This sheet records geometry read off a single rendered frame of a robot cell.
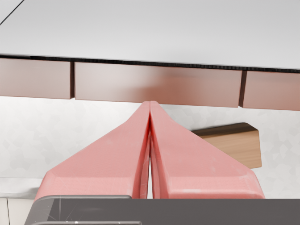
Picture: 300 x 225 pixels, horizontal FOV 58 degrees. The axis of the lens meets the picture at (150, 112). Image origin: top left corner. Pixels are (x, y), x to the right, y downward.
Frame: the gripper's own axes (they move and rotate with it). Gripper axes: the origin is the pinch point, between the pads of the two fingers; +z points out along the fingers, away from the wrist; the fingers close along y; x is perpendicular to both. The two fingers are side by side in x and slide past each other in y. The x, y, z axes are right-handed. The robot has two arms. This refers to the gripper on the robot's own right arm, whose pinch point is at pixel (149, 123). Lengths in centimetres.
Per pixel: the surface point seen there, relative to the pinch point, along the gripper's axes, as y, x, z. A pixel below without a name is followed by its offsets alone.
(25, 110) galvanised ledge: 20.2, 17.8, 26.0
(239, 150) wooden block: -13.3, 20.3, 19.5
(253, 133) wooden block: -15.1, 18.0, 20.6
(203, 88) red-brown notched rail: -5.7, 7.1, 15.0
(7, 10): 13.0, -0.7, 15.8
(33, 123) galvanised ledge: 19.1, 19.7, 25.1
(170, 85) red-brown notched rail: -2.2, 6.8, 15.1
